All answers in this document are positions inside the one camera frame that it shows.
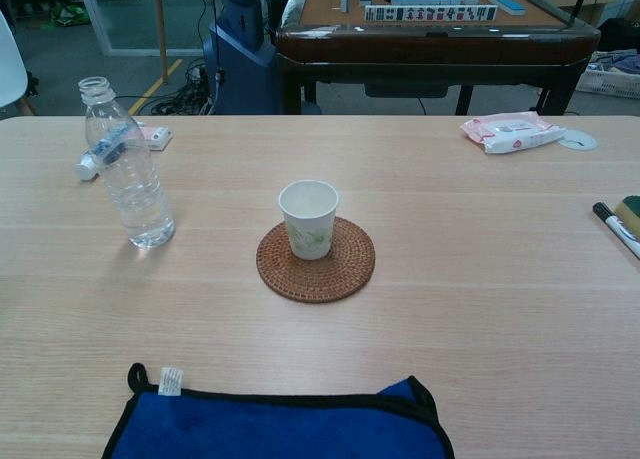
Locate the clear plastic water bottle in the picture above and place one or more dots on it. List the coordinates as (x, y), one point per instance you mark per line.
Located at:
(135, 199)

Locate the white paper cup green print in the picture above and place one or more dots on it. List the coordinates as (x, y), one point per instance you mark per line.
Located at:
(310, 224)

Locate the white bottle cap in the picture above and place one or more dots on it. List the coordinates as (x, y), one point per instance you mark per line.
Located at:
(86, 170)

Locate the round woven rattan coaster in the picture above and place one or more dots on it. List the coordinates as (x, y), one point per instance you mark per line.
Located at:
(315, 279)

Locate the pink white tissue pack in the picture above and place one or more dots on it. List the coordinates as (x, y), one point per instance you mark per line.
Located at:
(157, 138)

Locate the blue machine base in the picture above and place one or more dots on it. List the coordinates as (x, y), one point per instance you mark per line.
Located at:
(240, 54)

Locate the dark wooden mahjong table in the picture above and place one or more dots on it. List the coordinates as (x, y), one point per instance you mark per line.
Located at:
(430, 49)

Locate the pink wet wipes pack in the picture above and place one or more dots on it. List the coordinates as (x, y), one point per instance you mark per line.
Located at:
(510, 134)

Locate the blue cloth with black trim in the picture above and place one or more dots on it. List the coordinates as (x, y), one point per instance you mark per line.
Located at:
(275, 429)

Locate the row of white-faced mahjong tiles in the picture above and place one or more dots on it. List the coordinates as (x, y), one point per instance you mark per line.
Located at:
(430, 13)

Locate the wooden pole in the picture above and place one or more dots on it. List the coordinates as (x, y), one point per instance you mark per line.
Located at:
(161, 29)

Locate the black marker pen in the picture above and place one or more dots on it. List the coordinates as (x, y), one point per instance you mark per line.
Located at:
(617, 226)

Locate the yellow green sponge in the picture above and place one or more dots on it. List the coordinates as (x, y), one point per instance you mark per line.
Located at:
(629, 208)

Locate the white plastic basket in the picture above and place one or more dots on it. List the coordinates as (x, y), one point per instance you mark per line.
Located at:
(610, 81)

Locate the green bag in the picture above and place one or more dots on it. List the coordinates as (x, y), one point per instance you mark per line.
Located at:
(65, 16)

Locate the white plastic chair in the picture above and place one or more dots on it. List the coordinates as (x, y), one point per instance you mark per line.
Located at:
(10, 74)

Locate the black bag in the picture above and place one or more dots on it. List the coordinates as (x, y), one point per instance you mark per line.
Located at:
(620, 34)

